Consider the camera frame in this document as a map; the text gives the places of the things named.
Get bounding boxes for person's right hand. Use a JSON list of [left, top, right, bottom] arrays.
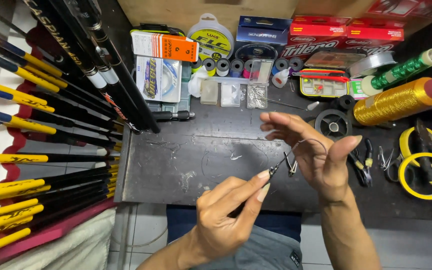
[[260, 112, 363, 205]]

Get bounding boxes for black scissors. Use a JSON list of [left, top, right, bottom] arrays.
[[412, 119, 432, 187]]

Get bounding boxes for white plastic bag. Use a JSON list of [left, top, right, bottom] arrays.
[[187, 67, 210, 98]]

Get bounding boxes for large black empty spool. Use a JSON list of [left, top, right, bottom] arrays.
[[314, 109, 353, 142]]

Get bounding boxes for red flat tool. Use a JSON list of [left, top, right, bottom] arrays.
[[300, 74, 350, 83]]

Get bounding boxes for thin white cable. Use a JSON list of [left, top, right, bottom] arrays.
[[110, 224, 169, 249]]

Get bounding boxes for clear compartment box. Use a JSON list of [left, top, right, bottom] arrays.
[[146, 62, 193, 113]]

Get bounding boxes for blue fishing line box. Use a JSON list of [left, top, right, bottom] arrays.
[[234, 16, 293, 61]]

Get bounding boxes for red printed carton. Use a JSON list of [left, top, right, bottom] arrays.
[[365, 0, 432, 20]]

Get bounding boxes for red foam rod rack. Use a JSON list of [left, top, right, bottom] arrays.
[[2, 26, 120, 263]]

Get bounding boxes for clear fishing line spool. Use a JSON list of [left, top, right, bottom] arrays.
[[347, 51, 397, 79]]

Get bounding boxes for gold thread cone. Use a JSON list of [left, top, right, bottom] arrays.
[[352, 76, 432, 127]]

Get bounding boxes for person's grey shorts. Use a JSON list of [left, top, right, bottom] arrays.
[[190, 224, 304, 270]]

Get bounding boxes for needle tool white handle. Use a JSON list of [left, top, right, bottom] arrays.
[[265, 97, 320, 112]]

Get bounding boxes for green thread cone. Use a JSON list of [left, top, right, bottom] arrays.
[[361, 41, 432, 97]]

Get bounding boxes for bundle of yellow black fishing rods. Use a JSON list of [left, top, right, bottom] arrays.
[[0, 30, 124, 260]]

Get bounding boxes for person's left hand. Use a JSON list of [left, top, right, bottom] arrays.
[[189, 170, 272, 262]]

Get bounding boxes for thin black rod tool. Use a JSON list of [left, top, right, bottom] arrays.
[[231, 155, 290, 219]]

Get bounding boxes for clear box of metal pins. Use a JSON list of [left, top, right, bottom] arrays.
[[246, 59, 275, 110]]

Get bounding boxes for black cylinder handle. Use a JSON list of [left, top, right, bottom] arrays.
[[152, 110, 196, 122]]

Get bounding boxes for large yellow tape roll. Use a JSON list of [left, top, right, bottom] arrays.
[[398, 152, 432, 200]]

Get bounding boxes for white blue line packet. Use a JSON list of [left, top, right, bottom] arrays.
[[136, 56, 182, 103]]

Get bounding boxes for black fishing rod white band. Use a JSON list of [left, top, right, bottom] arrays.
[[49, 0, 151, 132]]

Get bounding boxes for white cloth bag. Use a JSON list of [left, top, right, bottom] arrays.
[[0, 208, 118, 270]]

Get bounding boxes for orange white packet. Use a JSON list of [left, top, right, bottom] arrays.
[[131, 31, 199, 63]]

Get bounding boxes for red fishing line box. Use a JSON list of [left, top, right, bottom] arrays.
[[281, 15, 352, 61], [345, 17, 405, 56]]

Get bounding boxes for white glue bottle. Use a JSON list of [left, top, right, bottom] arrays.
[[271, 67, 291, 89]]

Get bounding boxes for row of small thread spools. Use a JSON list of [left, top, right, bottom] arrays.
[[191, 56, 304, 79]]

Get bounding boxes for black fishing rod silver ring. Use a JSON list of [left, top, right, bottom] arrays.
[[75, 0, 161, 134]]

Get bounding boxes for small metal clippers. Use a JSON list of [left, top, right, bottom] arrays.
[[377, 146, 403, 183]]

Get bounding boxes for small black spool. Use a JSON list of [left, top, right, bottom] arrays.
[[330, 94, 356, 112]]

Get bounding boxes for black green tackle box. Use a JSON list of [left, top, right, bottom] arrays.
[[130, 23, 186, 38]]

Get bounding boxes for black fishing rod white print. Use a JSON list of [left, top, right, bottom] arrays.
[[23, 0, 142, 134]]

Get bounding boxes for yellow tackle box clear lid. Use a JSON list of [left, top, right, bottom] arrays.
[[299, 50, 367, 99]]

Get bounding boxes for clear line spool yellow label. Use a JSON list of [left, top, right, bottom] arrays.
[[187, 13, 235, 63]]

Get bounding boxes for small metal clip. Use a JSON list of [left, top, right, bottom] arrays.
[[283, 151, 298, 178]]

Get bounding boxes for black yellow pliers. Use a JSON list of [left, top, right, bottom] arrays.
[[347, 138, 374, 188]]

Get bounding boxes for brown cardboard sheet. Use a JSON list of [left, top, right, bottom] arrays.
[[118, 0, 370, 35]]

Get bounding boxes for small clear plastic box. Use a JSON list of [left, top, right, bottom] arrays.
[[220, 82, 241, 108], [200, 79, 219, 106]]

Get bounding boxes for thin grey wire loop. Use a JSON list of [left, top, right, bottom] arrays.
[[293, 138, 328, 157]]

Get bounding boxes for green white label packet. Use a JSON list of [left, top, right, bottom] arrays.
[[349, 78, 369, 100]]

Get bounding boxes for small yellow tape roll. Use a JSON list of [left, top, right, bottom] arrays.
[[399, 127, 432, 163]]

